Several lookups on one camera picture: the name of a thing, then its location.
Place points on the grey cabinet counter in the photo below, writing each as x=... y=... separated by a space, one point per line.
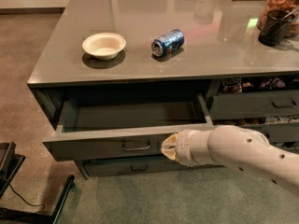
x=118 y=76

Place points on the glass jar of nuts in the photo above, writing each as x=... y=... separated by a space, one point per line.
x=290 y=6

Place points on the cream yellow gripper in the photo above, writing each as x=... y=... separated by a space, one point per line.
x=184 y=147

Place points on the black mesh cup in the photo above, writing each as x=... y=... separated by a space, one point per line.
x=277 y=24

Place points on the snack bag in drawer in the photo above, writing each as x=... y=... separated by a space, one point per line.
x=232 y=85

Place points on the white bowl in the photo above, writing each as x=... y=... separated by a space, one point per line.
x=104 y=46

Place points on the blue soda can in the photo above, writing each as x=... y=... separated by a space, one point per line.
x=167 y=43

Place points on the black stand frame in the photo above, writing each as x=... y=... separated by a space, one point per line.
x=39 y=182

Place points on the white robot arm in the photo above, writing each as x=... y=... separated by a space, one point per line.
x=237 y=148

